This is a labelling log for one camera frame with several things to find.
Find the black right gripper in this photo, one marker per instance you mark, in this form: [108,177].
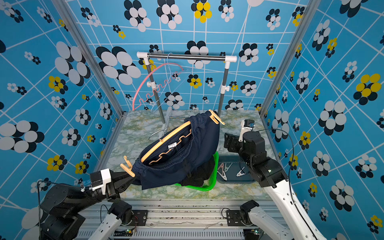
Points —
[233,140]

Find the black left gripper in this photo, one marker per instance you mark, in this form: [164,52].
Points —
[120,183]

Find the white clothespin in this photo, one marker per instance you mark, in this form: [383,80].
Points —
[241,173]
[222,170]

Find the wooden hanger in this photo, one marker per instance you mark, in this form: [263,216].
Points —
[166,144]

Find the navy blue shorts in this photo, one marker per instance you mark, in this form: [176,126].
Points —
[190,154]

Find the black shorts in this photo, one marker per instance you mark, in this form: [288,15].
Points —
[198,176]

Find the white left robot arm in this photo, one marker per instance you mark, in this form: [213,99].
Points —
[59,213]

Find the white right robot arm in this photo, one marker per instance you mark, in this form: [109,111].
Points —
[271,176]

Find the dark teal plastic bin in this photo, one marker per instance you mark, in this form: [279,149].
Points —
[233,173]

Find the green plastic basket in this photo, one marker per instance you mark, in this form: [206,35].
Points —
[211,182]

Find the white metal clothes rack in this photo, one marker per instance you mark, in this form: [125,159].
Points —
[149,80]

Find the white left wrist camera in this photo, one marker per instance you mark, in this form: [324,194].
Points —
[100,179]

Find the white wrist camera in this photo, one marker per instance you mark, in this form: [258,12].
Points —
[100,179]
[246,126]

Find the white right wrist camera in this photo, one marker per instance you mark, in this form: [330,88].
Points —
[246,126]

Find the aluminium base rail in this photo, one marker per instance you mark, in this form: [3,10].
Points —
[173,219]

